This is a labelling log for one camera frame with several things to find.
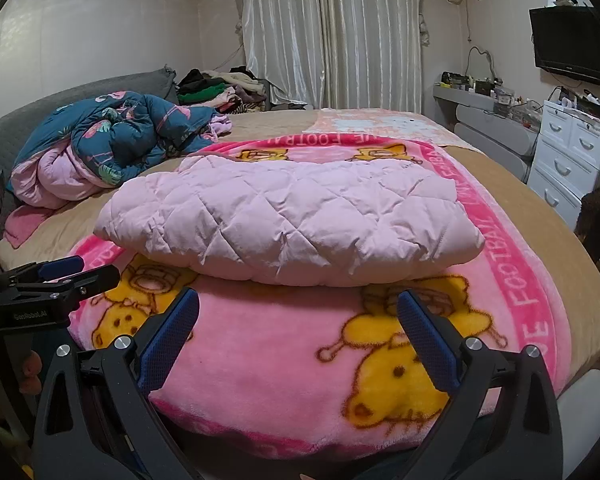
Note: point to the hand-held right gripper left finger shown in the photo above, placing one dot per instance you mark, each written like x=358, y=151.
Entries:
x=170, y=335

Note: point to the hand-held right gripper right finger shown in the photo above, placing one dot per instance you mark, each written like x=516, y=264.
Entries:
x=427, y=340

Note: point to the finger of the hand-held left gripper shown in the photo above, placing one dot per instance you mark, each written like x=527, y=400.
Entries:
x=55, y=270
x=95, y=282

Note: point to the pink quilted jacket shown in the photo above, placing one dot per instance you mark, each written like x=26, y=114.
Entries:
x=280, y=220

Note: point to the dark hanging clothes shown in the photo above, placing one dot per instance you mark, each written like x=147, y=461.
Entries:
x=595, y=225

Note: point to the pile of clothes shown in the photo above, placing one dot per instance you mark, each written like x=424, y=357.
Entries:
x=205, y=92

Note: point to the person's left hand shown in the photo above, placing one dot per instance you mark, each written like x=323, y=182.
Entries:
x=30, y=375

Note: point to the pink towel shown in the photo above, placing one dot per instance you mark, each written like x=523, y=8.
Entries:
x=25, y=225

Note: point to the pink printed blanket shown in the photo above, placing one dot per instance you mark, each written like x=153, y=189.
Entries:
x=280, y=360

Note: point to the blue floral duvet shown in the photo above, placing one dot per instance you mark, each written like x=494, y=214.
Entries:
x=130, y=130

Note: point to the bed with tan sheet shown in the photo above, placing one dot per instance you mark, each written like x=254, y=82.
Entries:
x=530, y=220

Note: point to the grey upholstered headboard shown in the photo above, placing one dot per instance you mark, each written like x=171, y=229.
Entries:
x=55, y=105

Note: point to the pale patterned sheet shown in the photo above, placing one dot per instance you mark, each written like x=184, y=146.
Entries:
x=380, y=125

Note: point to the white drawer cabinet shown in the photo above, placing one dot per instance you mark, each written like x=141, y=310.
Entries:
x=560, y=160

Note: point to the clutter of small desk items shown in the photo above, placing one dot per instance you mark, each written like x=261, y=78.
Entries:
x=505, y=97

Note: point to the black box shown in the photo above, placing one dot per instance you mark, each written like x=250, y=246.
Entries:
x=597, y=112

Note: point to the white curtain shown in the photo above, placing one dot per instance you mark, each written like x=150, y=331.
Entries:
x=330, y=35

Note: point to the white padded bed frame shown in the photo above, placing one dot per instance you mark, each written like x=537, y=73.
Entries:
x=590, y=425

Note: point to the black wall television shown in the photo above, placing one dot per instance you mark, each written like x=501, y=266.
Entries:
x=570, y=42

